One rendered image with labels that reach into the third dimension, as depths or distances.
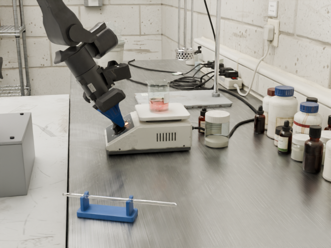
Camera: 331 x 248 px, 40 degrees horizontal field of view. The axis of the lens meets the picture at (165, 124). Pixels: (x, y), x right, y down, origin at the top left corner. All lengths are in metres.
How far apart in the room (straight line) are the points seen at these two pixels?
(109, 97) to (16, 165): 0.24
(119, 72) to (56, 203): 0.34
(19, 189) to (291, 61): 0.92
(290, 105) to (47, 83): 2.62
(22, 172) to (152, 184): 0.25
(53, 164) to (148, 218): 0.32
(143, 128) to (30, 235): 0.39
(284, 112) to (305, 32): 0.32
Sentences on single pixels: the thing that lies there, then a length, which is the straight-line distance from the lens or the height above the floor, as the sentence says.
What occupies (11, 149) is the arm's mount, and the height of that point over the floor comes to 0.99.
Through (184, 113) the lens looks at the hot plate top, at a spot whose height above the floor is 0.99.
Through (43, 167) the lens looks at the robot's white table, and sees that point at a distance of 1.02.
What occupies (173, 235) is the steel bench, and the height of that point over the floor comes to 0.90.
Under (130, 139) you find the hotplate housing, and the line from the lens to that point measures 1.04.
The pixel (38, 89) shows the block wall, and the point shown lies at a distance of 3.57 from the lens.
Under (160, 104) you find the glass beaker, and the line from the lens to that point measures 1.06.
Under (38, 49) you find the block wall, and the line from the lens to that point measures 3.51.
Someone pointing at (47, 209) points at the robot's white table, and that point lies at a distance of 0.84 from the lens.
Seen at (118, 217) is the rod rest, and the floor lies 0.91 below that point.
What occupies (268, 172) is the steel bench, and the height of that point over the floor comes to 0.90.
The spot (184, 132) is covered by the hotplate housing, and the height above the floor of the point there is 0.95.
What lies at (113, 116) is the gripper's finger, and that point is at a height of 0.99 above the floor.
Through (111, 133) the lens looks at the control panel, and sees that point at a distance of 1.10.
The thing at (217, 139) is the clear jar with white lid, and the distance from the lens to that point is 1.09.
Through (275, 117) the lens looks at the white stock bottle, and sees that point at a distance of 1.17.
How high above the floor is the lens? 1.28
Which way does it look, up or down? 17 degrees down
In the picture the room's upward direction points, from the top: straight up
